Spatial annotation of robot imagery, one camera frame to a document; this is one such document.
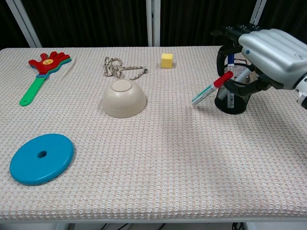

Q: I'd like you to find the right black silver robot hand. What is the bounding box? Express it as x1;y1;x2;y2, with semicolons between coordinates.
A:
210;23;307;97

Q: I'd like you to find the red-capped white marker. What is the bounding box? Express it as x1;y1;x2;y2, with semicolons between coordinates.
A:
191;70;234;106

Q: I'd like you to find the blue-capped whiteboard marker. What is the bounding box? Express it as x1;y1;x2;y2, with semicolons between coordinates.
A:
226;52;235;72

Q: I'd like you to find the black mesh pen holder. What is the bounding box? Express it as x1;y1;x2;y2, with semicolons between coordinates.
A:
214;62;261;115

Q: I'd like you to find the yellow cube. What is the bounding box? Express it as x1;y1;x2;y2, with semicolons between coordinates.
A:
160;53;174;69

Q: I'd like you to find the beige woven tablecloth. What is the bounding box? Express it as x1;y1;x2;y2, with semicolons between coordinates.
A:
0;45;307;221

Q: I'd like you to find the beige upturned bowl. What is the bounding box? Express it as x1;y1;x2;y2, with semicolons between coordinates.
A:
101;79;148;119

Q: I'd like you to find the red green hand clapper toy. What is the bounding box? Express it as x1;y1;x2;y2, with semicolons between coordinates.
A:
19;52;72;107

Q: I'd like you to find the blue disc with hole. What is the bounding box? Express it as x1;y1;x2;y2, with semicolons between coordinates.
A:
9;133;75;186

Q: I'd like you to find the aluminium frame post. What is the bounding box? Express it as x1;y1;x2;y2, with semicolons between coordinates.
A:
6;0;43;48
249;0;265;27
145;0;161;47

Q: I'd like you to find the beige braided rope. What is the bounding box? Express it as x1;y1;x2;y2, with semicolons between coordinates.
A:
103;56;149;81

